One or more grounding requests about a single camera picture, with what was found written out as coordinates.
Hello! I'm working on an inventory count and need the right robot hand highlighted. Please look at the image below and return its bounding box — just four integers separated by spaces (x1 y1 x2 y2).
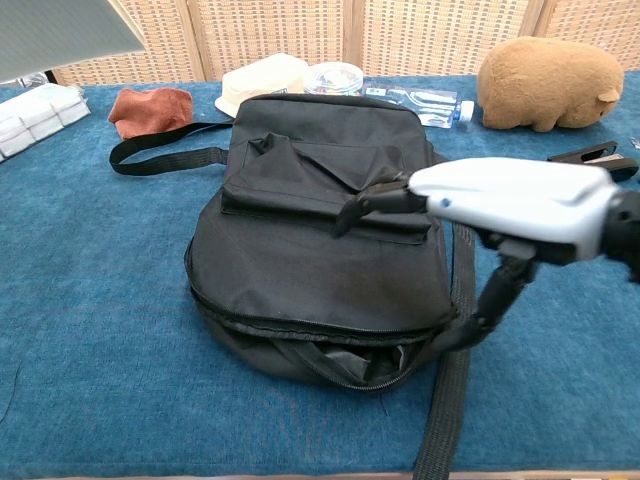
332 157 622 354

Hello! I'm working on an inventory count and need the black fabric bag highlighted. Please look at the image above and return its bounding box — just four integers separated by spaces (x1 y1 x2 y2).
108 92 477 480

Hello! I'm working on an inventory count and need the white spiral notebook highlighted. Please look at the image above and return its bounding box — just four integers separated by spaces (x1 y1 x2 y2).
0 0 147 84

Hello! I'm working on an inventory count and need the black stapler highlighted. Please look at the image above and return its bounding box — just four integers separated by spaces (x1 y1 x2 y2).
547 140 640 182

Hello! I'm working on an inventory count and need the brown plush animal toy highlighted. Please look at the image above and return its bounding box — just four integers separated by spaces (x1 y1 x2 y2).
477 35 626 134

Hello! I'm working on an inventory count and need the clear plastic water bottle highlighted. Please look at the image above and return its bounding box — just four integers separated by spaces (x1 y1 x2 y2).
360 85 475 130

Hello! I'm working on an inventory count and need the round clear plastic container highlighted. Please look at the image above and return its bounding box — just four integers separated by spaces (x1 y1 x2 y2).
302 62 365 97

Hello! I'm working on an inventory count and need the woven rattan folding screen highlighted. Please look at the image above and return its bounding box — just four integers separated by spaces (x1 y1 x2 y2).
49 0 640 85

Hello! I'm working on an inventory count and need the rust brown cloth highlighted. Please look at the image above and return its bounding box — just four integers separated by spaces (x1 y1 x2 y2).
107 88 194 141

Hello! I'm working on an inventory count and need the blue tablecloth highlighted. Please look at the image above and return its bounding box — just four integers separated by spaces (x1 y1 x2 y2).
0 69 640 476

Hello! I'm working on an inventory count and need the white tissue pack bundle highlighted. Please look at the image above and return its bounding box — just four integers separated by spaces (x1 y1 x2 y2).
0 82 92 162

